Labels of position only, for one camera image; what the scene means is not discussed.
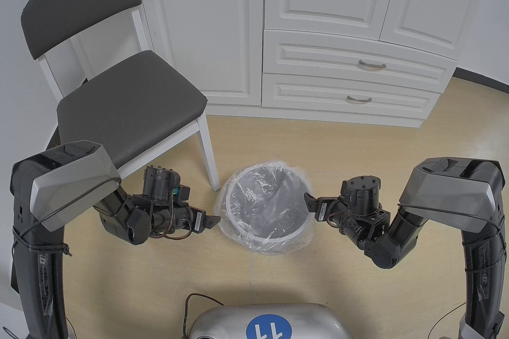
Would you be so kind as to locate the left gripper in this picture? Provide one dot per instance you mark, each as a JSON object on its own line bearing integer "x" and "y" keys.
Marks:
{"x": 187, "y": 220}

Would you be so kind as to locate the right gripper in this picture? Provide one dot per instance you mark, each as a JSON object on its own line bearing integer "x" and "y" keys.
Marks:
{"x": 328, "y": 210}

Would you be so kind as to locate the clear plastic bag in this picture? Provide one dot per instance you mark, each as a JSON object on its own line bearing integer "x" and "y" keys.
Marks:
{"x": 260, "y": 190}

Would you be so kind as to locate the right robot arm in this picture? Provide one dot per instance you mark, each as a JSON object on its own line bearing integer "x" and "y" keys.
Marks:
{"x": 445, "y": 190}

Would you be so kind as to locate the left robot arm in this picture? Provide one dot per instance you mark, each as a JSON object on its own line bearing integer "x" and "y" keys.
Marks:
{"x": 75, "y": 178}

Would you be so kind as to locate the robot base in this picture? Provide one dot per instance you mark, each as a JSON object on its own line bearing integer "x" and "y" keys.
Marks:
{"x": 222, "y": 325}

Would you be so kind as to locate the white trash bin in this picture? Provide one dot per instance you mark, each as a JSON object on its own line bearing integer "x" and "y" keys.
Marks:
{"x": 278, "y": 240}

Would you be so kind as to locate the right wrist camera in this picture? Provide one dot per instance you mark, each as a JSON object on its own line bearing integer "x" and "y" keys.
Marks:
{"x": 344, "y": 192}

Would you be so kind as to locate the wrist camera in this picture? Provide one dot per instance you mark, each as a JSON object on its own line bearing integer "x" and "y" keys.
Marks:
{"x": 181, "y": 195}
{"x": 344, "y": 192}

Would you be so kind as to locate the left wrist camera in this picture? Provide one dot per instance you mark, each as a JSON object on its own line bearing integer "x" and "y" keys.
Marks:
{"x": 181, "y": 195}

